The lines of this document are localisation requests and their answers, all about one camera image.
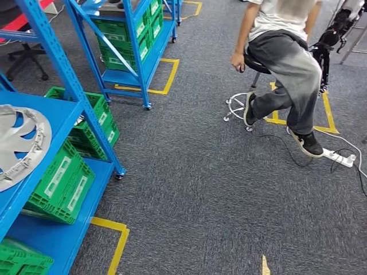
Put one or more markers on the steel frame table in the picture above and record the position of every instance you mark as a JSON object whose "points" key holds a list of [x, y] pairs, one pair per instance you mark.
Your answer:
{"points": [[354, 43]]}

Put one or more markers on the black robot legs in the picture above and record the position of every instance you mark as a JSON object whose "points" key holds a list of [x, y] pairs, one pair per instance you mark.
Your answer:
{"points": [[329, 38]]}

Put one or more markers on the blue metal shelf rack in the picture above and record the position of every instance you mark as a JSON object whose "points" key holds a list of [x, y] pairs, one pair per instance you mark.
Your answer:
{"points": [[57, 117]]}

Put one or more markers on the gold floor tape strip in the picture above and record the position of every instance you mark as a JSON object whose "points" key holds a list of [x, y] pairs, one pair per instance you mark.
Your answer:
{"points": [[265, 267]]}

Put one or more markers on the person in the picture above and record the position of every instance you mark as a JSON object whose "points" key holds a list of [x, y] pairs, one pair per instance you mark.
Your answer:
{"points": [[286, 64]]}

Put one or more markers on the grey wheel hubcap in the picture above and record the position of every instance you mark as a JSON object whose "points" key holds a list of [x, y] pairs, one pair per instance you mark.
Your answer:
{"points": [[16, 144]]}

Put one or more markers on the short yellow floor tape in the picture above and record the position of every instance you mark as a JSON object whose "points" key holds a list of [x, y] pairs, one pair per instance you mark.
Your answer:
{"points": [[169, 76]]}

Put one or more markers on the white power strip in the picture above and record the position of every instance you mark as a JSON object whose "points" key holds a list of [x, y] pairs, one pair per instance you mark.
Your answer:
{"points": [[340, 157]]}

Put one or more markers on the yellow floor tape square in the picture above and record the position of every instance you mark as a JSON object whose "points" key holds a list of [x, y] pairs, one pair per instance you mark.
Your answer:
{"points": [[329, 114], [121, 239]]}

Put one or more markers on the small blue metal rack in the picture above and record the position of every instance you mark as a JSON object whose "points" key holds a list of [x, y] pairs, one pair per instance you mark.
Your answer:
{"points": [[143, 68]]}

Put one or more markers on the blue rack with casters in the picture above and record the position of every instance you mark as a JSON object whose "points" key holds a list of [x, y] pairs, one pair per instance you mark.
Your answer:
{"points": [[177, 11]]}

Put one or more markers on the grey tray with round holes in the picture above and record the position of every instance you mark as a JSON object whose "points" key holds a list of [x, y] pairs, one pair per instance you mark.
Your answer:
{"points": [[115, 5]]}

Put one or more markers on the red barrier tape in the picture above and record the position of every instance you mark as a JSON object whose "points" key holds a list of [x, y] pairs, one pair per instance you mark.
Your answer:
{"points": [[20, 21]]}

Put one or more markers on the black stool with chrome base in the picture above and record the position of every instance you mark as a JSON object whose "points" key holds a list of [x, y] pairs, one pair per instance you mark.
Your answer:
{"points": [[257, 64]]}

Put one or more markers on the black office chair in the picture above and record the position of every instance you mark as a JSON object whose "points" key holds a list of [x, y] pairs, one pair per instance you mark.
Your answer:
{"points": [[27, 57]]}

